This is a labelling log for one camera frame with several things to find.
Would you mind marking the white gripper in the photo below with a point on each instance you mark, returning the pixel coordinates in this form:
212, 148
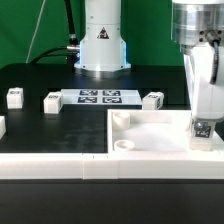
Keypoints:
206, 99

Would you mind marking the white square tabletop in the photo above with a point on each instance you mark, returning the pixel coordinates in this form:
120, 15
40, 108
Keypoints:
148, 131

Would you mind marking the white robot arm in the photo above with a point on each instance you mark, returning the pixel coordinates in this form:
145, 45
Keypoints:
196, 25

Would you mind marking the white marker base plate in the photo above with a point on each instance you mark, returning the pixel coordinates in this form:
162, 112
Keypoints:
101, 97

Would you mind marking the white obstacle wall front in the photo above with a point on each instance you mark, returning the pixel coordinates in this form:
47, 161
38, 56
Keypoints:
193, 165

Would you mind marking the white obstacle wall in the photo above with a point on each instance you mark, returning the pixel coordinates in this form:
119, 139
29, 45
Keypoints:
193, 165
2, 126

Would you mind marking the white obstacle wall left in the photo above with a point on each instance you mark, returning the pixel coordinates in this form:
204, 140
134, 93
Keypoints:
2, 126

